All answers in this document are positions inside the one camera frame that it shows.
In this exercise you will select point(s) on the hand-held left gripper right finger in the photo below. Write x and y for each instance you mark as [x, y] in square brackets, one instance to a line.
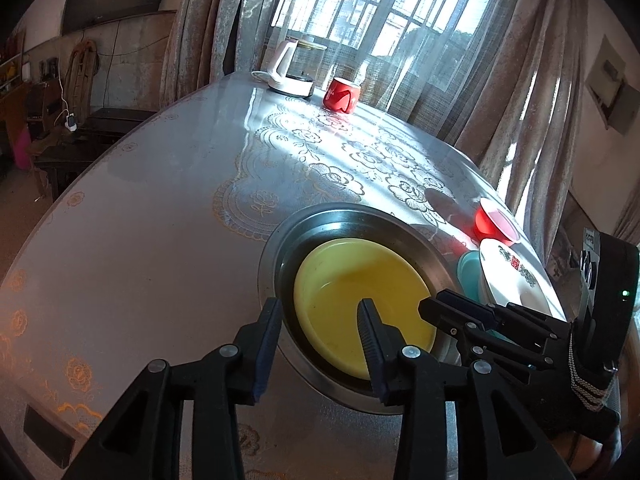
[373, 355]

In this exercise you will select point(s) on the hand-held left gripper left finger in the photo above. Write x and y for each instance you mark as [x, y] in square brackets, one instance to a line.
[265, 350]

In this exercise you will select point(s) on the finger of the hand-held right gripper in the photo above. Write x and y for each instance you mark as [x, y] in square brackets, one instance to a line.
[450, 320]
[470, 302]

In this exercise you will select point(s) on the teal plate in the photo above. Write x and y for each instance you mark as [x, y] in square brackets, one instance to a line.
[467, 275]

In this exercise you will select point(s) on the white floral plate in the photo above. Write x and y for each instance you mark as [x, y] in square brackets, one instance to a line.
[505, 280]

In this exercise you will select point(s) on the yellow bowl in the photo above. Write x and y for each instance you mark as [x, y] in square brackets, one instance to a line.
[340, 290]

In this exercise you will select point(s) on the red bowl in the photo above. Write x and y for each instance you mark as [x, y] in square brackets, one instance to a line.
[487, 225]

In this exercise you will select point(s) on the stainless steel bowl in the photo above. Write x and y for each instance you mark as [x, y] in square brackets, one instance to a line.
[310, 227]

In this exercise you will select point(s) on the person's right hand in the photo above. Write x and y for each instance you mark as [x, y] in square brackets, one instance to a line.
[592, 385]

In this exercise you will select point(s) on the lace-print tablecloth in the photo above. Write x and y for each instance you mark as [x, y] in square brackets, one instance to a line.
[150, 235]

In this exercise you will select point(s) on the beige patterned drape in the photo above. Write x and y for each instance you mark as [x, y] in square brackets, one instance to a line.
[200, 30]
[540, 110]

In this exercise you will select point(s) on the sheer net curtain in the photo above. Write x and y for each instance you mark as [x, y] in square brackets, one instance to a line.
[425, 95]

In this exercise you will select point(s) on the red mug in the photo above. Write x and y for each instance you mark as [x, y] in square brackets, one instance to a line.
[340, 97]

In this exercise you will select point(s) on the dark low table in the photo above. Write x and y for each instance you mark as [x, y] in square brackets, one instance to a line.
[90, 145]

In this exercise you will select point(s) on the barred window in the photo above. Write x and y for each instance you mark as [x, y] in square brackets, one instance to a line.
[380, 5]

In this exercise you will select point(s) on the pink bin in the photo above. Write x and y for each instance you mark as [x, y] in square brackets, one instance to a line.
[21, 149]

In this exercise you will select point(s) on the wooden chair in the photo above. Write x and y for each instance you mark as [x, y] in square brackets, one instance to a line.
[82, 80]

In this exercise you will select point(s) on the wooden shelf unit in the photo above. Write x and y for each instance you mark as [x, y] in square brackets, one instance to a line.
[12, 65]

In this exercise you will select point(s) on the grey wall box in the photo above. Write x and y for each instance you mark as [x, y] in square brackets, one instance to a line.
[607, 85]

